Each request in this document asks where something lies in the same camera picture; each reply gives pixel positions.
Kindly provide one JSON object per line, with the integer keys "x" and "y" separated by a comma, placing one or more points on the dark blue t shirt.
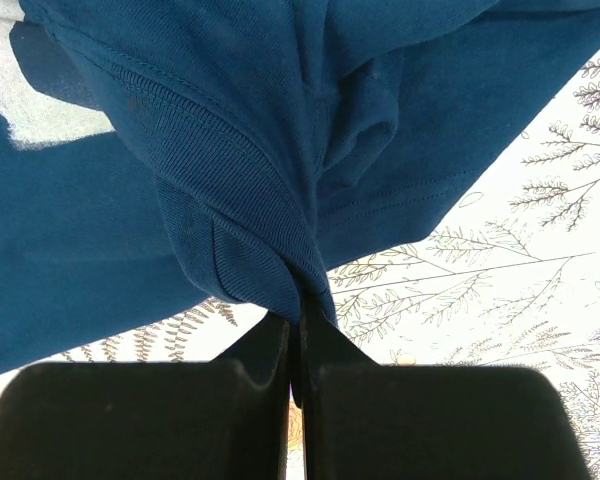
{"x": 157, "y": 153}

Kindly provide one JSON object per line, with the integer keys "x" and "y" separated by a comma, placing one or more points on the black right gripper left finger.
{"x": 222, "y": 419}

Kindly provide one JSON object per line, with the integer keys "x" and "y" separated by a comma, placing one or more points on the floral patterned table mat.
{"x": 509, "y": 276}

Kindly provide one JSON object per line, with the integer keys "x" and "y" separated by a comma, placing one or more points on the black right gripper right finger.
{"x": 364, "y": 420}

